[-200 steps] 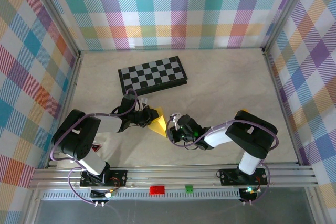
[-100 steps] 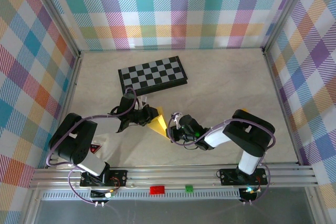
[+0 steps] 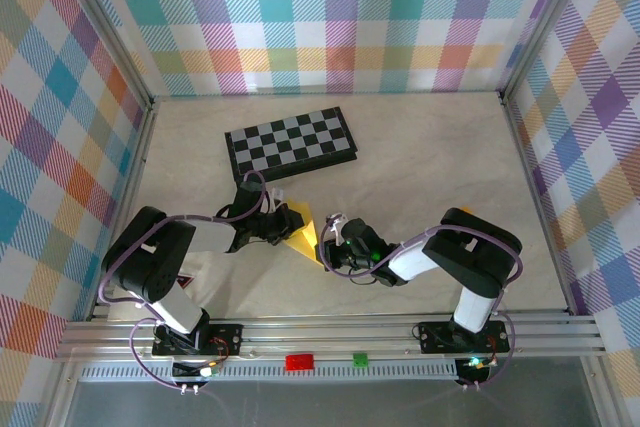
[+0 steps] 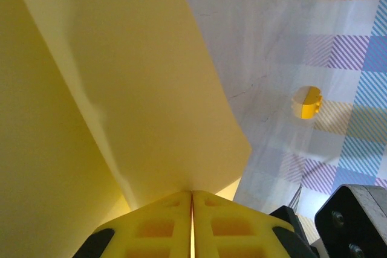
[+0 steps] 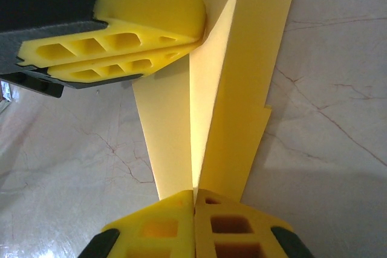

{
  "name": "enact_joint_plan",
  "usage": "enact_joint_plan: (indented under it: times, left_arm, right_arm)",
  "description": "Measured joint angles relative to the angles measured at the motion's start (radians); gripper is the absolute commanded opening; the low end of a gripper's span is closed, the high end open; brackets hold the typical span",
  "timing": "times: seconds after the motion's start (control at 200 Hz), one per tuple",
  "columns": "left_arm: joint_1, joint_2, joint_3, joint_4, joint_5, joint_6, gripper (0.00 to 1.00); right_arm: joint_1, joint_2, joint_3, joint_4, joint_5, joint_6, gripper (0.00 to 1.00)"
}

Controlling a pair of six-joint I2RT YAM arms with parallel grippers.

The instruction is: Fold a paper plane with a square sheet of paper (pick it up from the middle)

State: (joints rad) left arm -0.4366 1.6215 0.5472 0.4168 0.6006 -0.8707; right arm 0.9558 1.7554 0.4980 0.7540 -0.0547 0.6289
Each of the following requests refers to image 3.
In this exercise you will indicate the small black control board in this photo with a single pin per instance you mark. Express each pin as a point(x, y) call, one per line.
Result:
point(187, 369)
point(472, 369)

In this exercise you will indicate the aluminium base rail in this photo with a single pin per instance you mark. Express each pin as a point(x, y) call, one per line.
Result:
point(325, 334)

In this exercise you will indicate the red plastic block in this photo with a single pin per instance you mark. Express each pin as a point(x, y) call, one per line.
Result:
point(299, 362)

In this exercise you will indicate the red warning sticker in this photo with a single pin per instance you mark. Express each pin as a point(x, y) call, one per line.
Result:
point(185, 281)

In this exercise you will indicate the grey metal panel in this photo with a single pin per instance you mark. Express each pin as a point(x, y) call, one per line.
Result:
point(325, 407)

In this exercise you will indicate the aluminium frame post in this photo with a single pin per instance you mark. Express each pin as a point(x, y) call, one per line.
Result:
point(546, 22)
point(109, 29)

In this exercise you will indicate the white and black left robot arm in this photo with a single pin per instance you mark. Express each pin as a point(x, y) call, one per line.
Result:
point(210, 237)

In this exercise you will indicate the black and grey chessboard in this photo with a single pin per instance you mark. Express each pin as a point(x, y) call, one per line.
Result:
point(290, 144)

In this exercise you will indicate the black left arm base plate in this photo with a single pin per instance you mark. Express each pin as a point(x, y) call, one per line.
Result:
point(230, 334)

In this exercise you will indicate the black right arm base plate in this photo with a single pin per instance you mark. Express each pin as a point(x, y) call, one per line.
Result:
point(435, 337)

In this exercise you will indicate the green plastic block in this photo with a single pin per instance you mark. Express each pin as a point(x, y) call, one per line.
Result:
point(360, 360)

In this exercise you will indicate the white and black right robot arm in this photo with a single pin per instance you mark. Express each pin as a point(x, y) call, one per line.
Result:
point(410, 262)

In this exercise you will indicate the aluminium side rail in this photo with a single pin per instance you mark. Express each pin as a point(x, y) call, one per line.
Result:
point(529, 172)
point(132, 172)

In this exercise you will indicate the yellow paper sheet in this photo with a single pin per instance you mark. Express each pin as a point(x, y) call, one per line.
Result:
point(305, 242)

